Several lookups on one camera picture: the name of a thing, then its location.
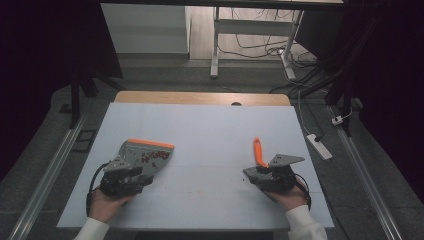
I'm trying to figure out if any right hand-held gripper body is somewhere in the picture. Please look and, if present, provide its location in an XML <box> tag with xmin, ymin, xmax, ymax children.
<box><xmin>258</xmin><ymin>153</ymin><xmax>306</xmax><ymax>195</ymax></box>

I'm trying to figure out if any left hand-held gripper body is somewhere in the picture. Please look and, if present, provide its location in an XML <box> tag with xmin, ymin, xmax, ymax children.
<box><xmin>99</xmin><ymin>157</ymin><xmax>145</xmax><ymax>198</ymax></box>

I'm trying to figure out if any pile of red and green beans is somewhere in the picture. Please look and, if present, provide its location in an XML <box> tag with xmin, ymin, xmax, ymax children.
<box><xmin>140</xmin><ymin>149</ymin><xmax>171</xmax><ymax>168</ymax></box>

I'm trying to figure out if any grey dustpan with orange edge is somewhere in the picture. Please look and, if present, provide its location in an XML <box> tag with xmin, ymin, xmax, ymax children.
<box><xmin>116</xmin><ymin>138</ymin><xmax>175</xmax><ymax>177</ymax></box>

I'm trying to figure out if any person's right hand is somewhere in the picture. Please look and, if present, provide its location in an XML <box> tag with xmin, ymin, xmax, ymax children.
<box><xmin>266</xmin><ymin>176</ymin><xmax>309</xmax><ymax>213</ymax></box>

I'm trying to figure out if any person's left hand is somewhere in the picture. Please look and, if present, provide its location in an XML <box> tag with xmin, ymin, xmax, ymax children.
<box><xmin>88</xmin><ymin>188</ymin><xmax>134</xmax><ymax>224</ymax></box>

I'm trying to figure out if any white power strip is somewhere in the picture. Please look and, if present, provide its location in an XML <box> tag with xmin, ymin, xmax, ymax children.
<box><xmin>305</xmin><ymin>133</ymin><xmax>334</xmax><ymax>161</ymax></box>

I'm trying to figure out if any wooden table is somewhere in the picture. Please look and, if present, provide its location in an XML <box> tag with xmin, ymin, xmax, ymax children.
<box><xmin>114</xmin><ymin>90</ymin><xmax>292</xmax><ymax>107</ymax></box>

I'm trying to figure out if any black metal stand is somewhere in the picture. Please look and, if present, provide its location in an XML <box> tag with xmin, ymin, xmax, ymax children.
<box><xmin>68</xmin><ymin>66</ymin><xmax>126</xmax><ymax>129</ymax></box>
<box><xmin>299</xmin><ymin>19</ymin><xmax>378</xmax><ymax>138</ymax></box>

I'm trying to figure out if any dark curtain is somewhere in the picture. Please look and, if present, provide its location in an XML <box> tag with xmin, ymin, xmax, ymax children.
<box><xmin>343</xmin><ymin>0</ymin><xmax>424</xmax><ymax>201</ymax></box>
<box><xmin>0</xmin><ymin>0</ymin><xmax>124</xmax><ymax>181</ymax></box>

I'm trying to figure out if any white cabinet panel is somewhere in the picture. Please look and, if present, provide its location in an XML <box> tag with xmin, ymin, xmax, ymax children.
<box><xmin>100</xmin><ymin>3</ymin><xmax>192</xmax><ymax>54</ymax></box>

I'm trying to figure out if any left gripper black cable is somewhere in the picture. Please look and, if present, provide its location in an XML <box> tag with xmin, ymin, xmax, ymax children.
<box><xmin>85</xmin><ymin>162</ymin><xmax>111</xmax><ymax>216</ymax></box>

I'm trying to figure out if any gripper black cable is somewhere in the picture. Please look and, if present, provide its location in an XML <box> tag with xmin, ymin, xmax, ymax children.
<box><xmin>85</xmin><ymin>162</ymin><xmax>111</xmax><ymax>216</ymax></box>
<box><xmin>294</xmin><ymin>173</ymin><xmax>313</xmax><ymax>211</ymax></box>

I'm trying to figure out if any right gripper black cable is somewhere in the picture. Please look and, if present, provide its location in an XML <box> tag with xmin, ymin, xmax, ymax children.
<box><xmin>294</xmin><ymin>173</ymin><xmax>313</xmax><ymax>211</ymax></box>

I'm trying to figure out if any aluminium floor rail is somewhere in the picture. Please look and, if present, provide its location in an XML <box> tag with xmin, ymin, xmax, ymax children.
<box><xmin>328</xmin><ymin>106</ymin><xmax>404</xmax><ymax>240</ymax></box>
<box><xmin>8</xmin><ymin>113</ymin><xmax>88</xmax><ymax>240</ymax></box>

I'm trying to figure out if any tangle of black floor cables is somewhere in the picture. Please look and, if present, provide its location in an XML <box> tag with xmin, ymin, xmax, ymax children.
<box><xmin>218</xmin><ymin>8</ymin><xmax>318</xmax><ymax>68</ymax></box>

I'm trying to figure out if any white desk frame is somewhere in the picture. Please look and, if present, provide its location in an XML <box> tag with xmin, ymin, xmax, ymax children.
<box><xmin>209</xmin><ymin>6</ymin><xmax>306</xmax><ymax>81</ymax></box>

